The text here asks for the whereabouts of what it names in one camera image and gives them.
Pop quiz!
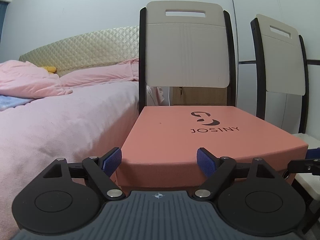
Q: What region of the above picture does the salmon shoebox lid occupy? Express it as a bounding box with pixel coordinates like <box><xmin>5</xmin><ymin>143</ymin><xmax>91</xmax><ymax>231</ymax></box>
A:
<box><xmin>116</xmin><ymin>106</ymin><xmax>308</xmax><ymax>189</ymax></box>

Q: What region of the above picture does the pink bed blanket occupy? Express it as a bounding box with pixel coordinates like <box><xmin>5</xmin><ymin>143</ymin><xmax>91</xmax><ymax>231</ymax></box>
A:
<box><xmin>1</xmin><ymin>81</ymin><xmax>138</xmax><ymax>239</ymax></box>

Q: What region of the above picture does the right beige chair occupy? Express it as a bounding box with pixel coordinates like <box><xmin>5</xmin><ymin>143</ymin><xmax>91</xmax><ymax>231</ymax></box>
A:
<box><xmin>251</xmin><ymin>14</ymin><xmax>319</xmax><ymax>159</ymax></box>

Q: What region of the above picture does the beige chair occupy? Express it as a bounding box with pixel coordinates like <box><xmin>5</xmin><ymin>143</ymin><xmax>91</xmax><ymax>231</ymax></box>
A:
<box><xmin>251</xmin><ymin>14</ymin><xmax>319</xmax><ymax>159</ymax></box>
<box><xmin>138</xmin><ymin>1</ymin><xmax>236</xmax><ymax>111</ymax></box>

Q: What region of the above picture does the blue cloth on bed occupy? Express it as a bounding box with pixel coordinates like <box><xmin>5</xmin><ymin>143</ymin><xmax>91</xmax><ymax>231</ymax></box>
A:
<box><xmin>0</xmin><ymin>95</ymin><xmax>34</xmax><ymax>111</ymax></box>

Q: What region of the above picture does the wooden drawer cabinet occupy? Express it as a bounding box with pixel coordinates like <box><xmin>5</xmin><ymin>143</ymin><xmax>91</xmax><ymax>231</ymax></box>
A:
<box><xmin>172</xmin><ymin>87</ymin><xmax>227</xmax><ymax>106</ymax></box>

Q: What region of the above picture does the yellow toy on bed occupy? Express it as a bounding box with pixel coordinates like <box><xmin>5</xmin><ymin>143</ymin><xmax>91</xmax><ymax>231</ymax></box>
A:
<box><xmin>42</xmin><ymin>66</ymin><xmax>57</xmax><ymax>74</ymax></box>

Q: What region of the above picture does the pink pillow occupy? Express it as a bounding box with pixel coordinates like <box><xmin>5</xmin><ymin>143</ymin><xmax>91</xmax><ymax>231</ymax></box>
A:
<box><xmin>1</xmin><ymin>59</ymin><xmax>139</xmax><ymax>99</ymax></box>

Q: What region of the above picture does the beige quilted headboard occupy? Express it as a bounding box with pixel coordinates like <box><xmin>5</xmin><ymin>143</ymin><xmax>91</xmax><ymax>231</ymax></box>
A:
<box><xmin>19</xmin><ymin>26</ymin><xmax>139</xmax><ymax>76</ymax></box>

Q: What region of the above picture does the left beige chair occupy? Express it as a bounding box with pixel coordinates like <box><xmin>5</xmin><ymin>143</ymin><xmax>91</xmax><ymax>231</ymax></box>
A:
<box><xmin>138</xmin><ymin>1</ymin><xmax>236</xmax><ymax>111</ymax></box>

